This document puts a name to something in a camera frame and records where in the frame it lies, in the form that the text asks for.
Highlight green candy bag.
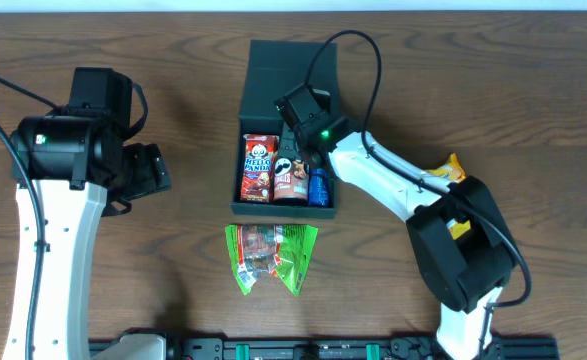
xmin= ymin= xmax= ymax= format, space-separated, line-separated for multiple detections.
xmin=225 ymin=224 xmax=319 ymax=296

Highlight dark green gift box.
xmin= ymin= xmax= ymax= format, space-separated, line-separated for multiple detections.
xmin=230 ymin=40 xmax=337 ymax=219

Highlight black aluminium mounting rail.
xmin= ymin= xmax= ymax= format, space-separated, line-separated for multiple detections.
xmin=87 ymin=335 xmax=560 ymax=360

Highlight orange Lemond biscuit packet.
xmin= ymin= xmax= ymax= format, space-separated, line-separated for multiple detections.
xmin=427 ymin=153 xmax=467 ymax=183

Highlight red Hello Panda snack box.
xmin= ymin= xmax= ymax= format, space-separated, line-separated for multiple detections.
xmin=240 ymin=134 xmax=279 ymax=203

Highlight small red Pringles can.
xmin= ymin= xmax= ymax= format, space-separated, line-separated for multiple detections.
xmin=273 ymin=157 xmax=309 ymax=205

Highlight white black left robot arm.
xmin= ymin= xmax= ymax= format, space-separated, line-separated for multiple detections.
xmin=2 ymin=115 xmax=171 ymax=359

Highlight yellow snack packet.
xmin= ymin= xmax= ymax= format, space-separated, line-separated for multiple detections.
xmin=447 ymin=219 xmax=471 ymax=240

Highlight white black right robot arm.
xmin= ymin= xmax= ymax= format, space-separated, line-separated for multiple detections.
xmin=284 ymin=112 xmax=527 ymax=359

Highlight blue cookie roll packet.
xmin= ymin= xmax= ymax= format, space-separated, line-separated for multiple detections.
xmin=308 ymin=168 xmax=330 ymax=207

